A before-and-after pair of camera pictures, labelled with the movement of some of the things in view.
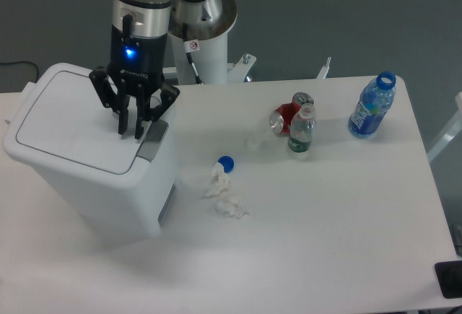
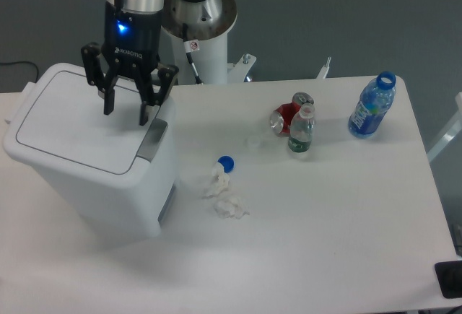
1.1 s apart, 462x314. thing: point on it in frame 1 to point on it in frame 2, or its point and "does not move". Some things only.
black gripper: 138,62 to 131,40
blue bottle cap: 227,162 does not move
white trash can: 116,182 does not move
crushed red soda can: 281,118 does not move
